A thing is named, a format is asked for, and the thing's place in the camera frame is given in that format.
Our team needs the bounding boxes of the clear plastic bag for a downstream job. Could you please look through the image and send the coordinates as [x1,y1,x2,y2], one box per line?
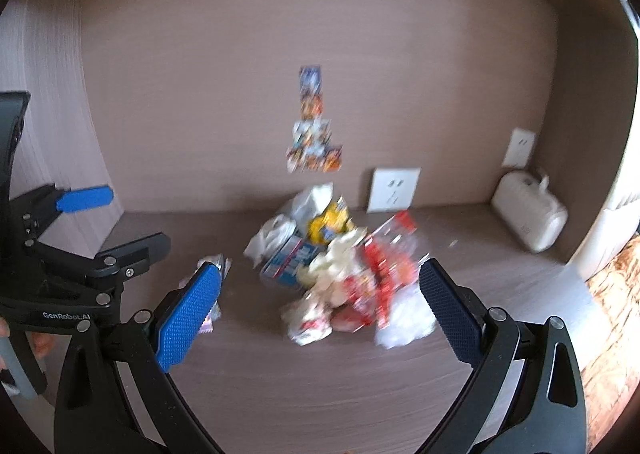
[374,283,437,349]

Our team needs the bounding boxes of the red snack wrapper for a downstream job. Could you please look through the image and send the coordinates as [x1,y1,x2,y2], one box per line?
[331,210,418,333]

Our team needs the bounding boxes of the blue white carton box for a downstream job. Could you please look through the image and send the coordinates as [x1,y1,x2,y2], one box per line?
[259,235,320,291]

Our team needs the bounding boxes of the white tissue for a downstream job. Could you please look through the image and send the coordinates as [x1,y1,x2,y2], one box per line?
[281,227,375,346]

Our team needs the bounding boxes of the yellow snack wrapper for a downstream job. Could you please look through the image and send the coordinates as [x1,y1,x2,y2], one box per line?
[307,197,355,246]

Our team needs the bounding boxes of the pink white small packet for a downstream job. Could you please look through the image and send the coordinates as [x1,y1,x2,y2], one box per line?
[178,255,231,333]

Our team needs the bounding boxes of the person's left hand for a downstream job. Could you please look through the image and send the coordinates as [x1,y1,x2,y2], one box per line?
[0,317,56,359]

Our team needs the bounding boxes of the white tissue box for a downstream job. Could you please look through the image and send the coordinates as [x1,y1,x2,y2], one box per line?
[491,170,568,253]

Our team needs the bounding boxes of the white wall socket centre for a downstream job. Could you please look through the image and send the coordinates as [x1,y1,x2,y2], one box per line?
[367,168,421,213]

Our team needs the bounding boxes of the white wall socket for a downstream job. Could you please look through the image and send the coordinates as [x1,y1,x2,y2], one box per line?
[367,168,421,213]
[502,128,537,169]

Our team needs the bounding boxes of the white wall socket right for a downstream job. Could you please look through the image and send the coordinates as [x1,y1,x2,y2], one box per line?
[502,128,537,169]

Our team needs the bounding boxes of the colourful wall stickers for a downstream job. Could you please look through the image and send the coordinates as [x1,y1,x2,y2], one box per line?
[286,66,342,173]

